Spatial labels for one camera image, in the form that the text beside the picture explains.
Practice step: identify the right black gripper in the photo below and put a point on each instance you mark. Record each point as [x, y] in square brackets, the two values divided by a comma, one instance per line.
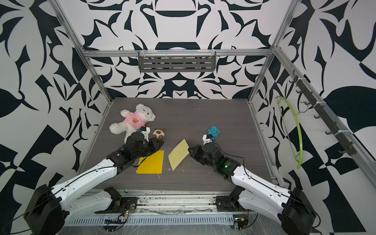
[198, 149]

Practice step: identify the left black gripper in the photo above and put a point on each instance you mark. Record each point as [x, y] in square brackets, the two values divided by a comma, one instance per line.
[153, 142]

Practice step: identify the light yellow square paper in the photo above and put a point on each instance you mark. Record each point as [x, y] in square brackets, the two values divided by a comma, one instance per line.
[178, 154]

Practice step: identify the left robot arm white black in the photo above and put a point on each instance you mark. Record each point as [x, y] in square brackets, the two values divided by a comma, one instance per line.
[51, 208]

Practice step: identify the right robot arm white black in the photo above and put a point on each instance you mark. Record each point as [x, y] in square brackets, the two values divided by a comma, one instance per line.
[289, 208]

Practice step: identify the dark yellow square paper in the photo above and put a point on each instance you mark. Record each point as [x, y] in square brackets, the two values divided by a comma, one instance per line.
[152, 164]

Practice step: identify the small brown white plush toy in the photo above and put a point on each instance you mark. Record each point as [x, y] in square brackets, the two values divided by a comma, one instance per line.
[158, 133]

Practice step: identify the turquoise yarn ball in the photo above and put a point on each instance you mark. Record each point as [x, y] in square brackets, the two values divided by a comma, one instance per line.
[213, 132]

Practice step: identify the white teddy bear pink shirt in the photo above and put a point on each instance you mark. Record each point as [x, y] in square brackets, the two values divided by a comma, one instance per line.
[132, 121]

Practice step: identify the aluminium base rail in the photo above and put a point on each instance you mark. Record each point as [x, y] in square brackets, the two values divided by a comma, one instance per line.
[176, 202]

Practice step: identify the white perforated cable duct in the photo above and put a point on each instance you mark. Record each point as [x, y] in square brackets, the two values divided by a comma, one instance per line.
[152, 220]

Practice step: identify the grey slotted wall shelf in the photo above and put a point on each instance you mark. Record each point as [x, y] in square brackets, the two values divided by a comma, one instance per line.
[177, 61]

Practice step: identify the black wall hook rail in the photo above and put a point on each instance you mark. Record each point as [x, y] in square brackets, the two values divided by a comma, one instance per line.
[325, 114]

